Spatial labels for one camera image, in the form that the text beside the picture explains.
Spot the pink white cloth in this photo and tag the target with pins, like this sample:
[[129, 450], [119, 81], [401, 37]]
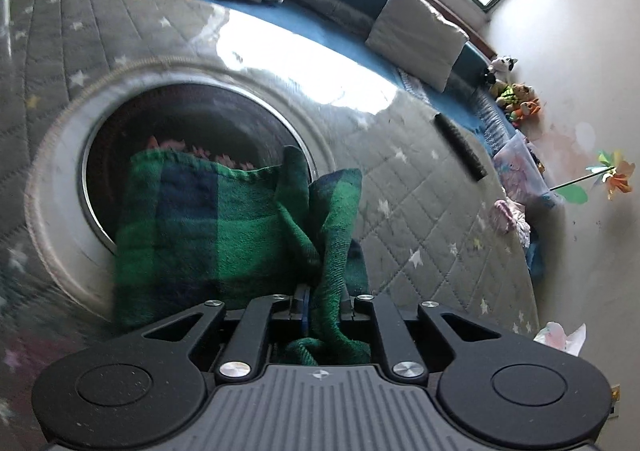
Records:
[[507, 221]]

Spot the brown bear plush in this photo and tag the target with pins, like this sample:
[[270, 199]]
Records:
[[522, 92]]

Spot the pale printed cushion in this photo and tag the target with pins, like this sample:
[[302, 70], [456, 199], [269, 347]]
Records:
[[525, 171]]

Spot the black white cow plush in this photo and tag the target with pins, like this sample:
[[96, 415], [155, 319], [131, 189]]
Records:
[[500, 67]]

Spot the colourful paper pinwheel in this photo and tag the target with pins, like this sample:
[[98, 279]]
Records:
[[615, 176]]

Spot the black remote control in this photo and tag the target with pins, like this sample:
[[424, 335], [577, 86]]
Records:
[[460, 146]]

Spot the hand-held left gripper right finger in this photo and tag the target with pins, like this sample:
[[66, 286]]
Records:
[[362, 307]]

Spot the grey pillow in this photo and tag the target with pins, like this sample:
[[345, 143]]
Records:
[[415, 36]]

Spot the green plaid shirt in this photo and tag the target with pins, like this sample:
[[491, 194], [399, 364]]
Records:
[[200, 241]]

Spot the orange plush toy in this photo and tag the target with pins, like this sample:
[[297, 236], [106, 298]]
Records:
[[527, 110]]

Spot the blue sofa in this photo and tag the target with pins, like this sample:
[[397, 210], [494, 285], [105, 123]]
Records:
[[325, 16]]

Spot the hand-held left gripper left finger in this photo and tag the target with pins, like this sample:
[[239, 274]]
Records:
[[301, 311]]

